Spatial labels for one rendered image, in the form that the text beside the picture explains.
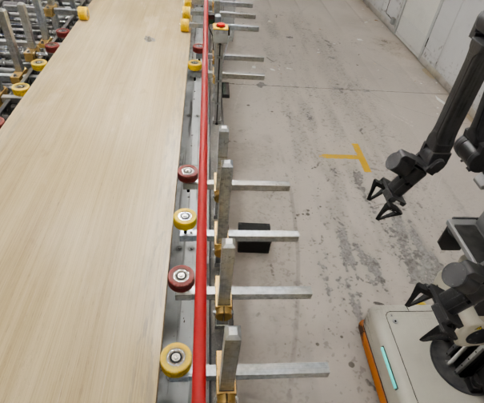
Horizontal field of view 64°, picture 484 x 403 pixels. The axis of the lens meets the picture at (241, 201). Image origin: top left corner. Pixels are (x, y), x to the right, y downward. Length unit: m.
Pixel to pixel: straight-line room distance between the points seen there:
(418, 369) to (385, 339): 0.17
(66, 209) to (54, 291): 0.33
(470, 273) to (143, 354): 0.79
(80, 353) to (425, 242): 2.31
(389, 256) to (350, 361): 0.80
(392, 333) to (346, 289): 0.51
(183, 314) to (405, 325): 1.07
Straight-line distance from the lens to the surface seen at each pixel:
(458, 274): 0.99
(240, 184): 1.58
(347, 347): 2.22
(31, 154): 1.74
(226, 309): 1.21
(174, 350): 1.08
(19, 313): 1.23
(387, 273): 2.59
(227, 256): 1.03
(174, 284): 1.18
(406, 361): 1.96
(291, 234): 1.45
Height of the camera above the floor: 1.87
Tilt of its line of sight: 43 degrees down
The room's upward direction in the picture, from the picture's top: 6 degrees clockwise
